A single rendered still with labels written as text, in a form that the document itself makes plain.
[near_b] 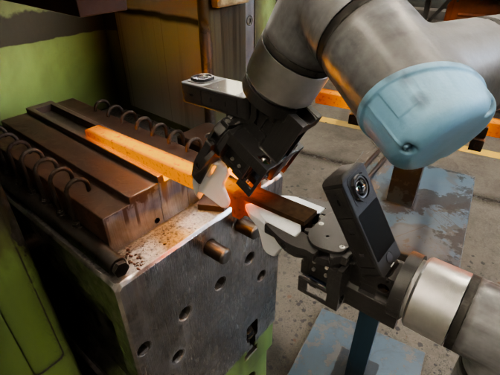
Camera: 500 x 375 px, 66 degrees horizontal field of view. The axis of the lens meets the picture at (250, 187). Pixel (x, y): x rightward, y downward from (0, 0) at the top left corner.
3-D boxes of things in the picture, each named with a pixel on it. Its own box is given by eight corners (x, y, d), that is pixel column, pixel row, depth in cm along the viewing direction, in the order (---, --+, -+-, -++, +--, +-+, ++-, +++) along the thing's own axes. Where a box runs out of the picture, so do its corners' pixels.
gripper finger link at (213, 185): (207, 231, 51) (237, 188, 45) (178, 198, 52) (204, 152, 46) (222, 221, 53) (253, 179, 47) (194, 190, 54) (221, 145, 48)
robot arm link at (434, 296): (456, 309, 33) (481, 255, 38) (402, 283, 35) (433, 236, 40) (434, 361, 37) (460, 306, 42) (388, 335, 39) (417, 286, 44)
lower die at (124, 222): (209, 193, 69) (206, 151, 64) (111, 254, 56) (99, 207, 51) (81, 129, 91) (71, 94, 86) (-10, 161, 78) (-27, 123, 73)
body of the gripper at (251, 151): (245, 202, 45) (292, 132, 36) (196, 149, 46) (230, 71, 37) (283, 174, 49) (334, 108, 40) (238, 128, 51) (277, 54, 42)
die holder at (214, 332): (275, 320, 100) (283, 172, 75) (159, 447, 75) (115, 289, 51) (140, 231, 129) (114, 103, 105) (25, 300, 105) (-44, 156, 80)
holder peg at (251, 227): (261, 235, 68) (262, 223, 67) (252, 242, 67) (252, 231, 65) (244, 225, 71) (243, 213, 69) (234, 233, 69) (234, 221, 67)
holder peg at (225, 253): (232, 259, 63) (232, 246, 62) (221, 268, 62) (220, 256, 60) (214, 248, 66) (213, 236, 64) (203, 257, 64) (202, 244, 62)
